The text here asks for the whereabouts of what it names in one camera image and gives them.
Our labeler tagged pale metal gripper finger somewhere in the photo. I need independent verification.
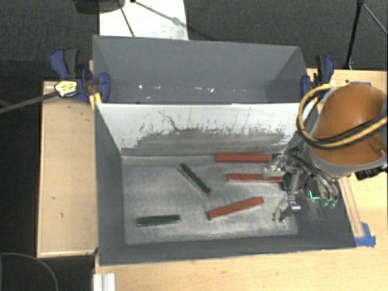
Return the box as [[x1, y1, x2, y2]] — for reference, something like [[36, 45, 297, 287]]
[[262, 154, 288, 180], [272, 196, 302, 223]]

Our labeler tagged red-brown flat block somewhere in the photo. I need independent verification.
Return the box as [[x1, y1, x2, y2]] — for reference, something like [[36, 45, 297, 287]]
[[214, 152, 273, 164], [226, 172, 284, 184], [206, 196, 264, 221]]

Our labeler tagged dark green flat block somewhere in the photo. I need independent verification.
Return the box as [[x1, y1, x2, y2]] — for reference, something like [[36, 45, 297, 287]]
[[135, 213, 181, 227], [177, 162, 212, 196]]

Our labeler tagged grey metal bin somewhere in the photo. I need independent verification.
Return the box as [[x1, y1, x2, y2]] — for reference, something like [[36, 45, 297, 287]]
[[90, 34, 357, 266]]

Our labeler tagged pale wood flat board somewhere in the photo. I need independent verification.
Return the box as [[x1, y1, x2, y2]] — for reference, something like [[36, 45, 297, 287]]
[[36, 80, 99, 259]]

